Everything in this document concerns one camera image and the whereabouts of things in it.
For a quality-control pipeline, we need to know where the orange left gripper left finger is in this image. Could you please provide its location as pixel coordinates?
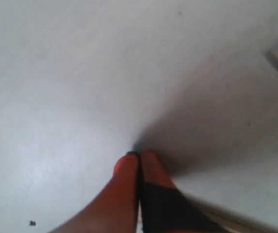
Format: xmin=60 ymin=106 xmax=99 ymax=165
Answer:
xmin=52 ymin=151 xmax=139 ymax=233

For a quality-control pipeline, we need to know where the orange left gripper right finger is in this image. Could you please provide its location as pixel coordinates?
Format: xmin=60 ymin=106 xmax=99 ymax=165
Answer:
xmin=140 ymin=150 xmax=228 ymax=233

